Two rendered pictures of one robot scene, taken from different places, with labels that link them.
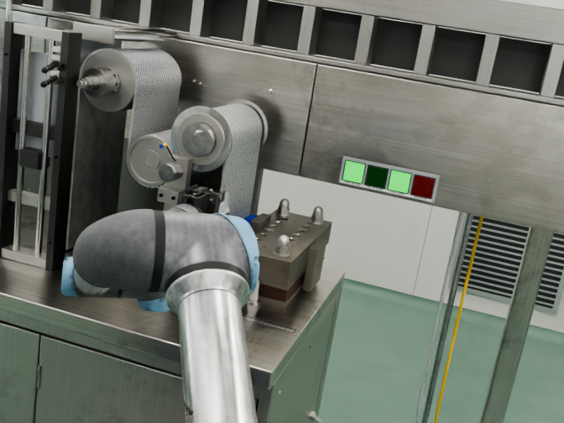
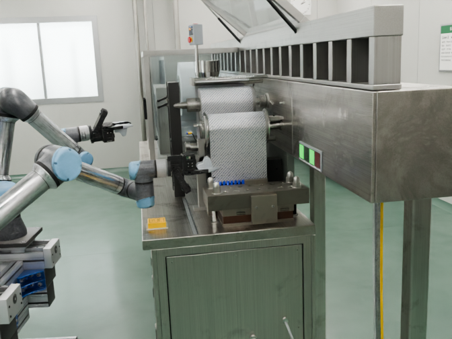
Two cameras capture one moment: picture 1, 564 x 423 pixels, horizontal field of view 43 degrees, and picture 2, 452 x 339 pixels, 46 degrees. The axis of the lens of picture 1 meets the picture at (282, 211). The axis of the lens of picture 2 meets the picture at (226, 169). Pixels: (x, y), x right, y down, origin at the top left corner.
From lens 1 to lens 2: 201 cm
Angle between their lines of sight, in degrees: 64
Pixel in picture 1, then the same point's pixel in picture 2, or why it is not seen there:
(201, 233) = (47, 152)
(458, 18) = (319, 35)
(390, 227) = not seen: outside the picture
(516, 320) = (404, 286)
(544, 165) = (350, 138)
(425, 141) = (317, 126)
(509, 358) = (405, 323)
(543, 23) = (341, 25)
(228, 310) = (27, 177)
